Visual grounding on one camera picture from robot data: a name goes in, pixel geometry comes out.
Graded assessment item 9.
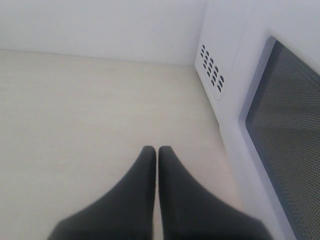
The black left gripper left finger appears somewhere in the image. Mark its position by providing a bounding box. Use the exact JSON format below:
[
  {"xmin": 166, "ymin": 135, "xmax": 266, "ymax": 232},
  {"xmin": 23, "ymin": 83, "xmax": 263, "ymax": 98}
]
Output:
[{"xmin": 48, "ymin": 146, "xmax": 156, "ymax": 240}]

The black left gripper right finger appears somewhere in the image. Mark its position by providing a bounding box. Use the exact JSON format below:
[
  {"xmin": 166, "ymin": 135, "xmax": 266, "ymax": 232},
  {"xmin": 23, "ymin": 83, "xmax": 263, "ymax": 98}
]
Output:
[{"xmin": 158, "ymin": 146, "xmax": 270, "ymax": 240}]

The white microwave door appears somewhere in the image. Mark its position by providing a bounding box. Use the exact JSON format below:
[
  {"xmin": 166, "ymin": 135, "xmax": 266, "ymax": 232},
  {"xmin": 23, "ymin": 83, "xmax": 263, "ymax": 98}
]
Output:
[{"xmin": 220, "ymin": 41, "xmax": 320, "ymax": 240}]

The white microwave oven body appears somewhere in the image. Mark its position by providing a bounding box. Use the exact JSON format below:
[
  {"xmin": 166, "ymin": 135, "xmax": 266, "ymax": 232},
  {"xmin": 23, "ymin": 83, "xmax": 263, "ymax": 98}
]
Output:
[{"xmin": 194, "ymin": 0, "xmax": 320, "ymax": 131}]

